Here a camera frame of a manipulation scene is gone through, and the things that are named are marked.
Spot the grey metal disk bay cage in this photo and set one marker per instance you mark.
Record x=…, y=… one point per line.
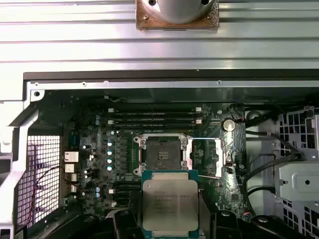
x=299, y=179

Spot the metal socket cover frame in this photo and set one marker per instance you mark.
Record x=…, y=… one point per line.
x=223, y=152

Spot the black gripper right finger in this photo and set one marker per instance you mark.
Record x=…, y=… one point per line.
x=208, y=224

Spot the thin metal locking lever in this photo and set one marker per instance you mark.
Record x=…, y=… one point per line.
x=209, y=177

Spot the silver CPU with green edge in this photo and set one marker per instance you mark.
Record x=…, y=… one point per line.
x=169, y=199

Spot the round silver coin battery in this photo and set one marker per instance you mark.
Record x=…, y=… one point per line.
x=228, y=125

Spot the black open PC case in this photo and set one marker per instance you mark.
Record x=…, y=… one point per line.
x=149, y=74

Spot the silver rear port block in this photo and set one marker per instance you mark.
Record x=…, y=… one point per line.
x=73, y=177
x=71, y=156
x=73, y=188
x=69, y=167

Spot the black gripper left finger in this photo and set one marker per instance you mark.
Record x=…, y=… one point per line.
x=124, y=226

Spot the square brown base plate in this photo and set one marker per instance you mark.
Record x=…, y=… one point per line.
x=142, y=22

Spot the CPU socket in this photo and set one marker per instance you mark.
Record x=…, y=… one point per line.
x=162, y=152

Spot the green motherboard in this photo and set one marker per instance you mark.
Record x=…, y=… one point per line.
x=216, y=196

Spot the black RAM slot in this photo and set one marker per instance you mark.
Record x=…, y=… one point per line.
x=154, y=122
x=154, y=111
x=127, y=186
x=154, y=116
x=154, y=127
x=127, y=198
x=127, y=192

